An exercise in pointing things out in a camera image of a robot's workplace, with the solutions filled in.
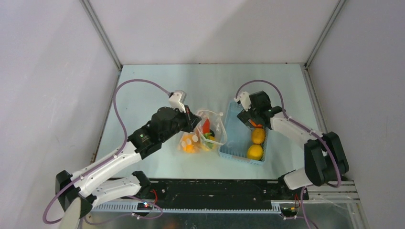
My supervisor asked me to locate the red chili pepper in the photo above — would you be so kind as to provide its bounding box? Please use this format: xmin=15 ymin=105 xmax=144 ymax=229
xmin=202 ymin=119 xmax=211 ymax=134

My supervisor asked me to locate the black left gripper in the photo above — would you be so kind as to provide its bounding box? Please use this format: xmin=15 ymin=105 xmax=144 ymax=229
xmin=160 ymin=104 xmax=201 ymax=143

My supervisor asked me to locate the yellow round fruit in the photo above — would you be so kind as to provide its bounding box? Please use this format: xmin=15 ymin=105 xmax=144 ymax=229
xmin=251 ymin=128 xmax=266 ymax=145

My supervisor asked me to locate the light blue plastic basket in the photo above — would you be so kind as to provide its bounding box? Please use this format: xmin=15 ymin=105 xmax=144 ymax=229
xmin=218 ymin=100 xmax=268 ymax=165

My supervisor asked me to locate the clear dotted zip top bag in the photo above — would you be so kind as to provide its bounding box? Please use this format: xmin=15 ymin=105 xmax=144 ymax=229
xmin=177 ymin=109 xmax=228 ymax=154

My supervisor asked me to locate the green pepper stem piece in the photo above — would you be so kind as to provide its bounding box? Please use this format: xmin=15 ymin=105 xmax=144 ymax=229
xmin=201 ymin=132 xmax=215 ymax=144

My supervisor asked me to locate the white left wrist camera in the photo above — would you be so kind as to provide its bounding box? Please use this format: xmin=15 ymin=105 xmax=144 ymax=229
xmin=169 ymin=90 xmax=187 ymax=113

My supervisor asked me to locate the orange yellow bell pepper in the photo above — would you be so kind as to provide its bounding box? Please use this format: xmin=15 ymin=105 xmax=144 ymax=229
xmin=180 ymin=134 xmax=200 ymax=153

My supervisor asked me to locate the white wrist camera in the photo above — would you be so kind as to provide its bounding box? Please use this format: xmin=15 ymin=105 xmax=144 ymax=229
xmin=234 ymin=91 xmax=251 ymax=111
xmin=169 ymin=90 xmax=187 ymax=113

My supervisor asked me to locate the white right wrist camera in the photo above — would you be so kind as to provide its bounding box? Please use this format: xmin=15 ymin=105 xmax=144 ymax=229
xmin=234 ymin=91 xmax=251 ymax=111

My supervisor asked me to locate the left circuit board with leds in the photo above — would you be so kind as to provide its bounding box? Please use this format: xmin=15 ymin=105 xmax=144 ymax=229
xmin=137 ymin=202 xmax=154 ymax=211

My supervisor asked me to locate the yellow lemon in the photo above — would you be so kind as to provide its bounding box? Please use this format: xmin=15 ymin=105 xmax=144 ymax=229
xmin=246 ymin=144 xmax=264 ymax=161

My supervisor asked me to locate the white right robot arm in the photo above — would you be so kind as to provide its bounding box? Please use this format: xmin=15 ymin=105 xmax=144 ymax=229
xmin=234 ymin=91 xmax=349 ymax=199

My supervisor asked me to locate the circuit board with leds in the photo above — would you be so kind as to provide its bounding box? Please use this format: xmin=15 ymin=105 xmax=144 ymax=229
xmin=280 ymin=207 xmax=299 ymax=220
xmin=137 ymin=202 xmax=154 ymax=211

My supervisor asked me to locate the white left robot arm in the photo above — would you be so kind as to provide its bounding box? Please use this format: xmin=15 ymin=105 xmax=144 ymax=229
xmin=55 ymin=107 xmax=202 ymax=218

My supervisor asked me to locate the right circuit board with leds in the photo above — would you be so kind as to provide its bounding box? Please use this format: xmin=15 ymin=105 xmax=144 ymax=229
xmin=280 ymin=207 xmax=299 ymax=220

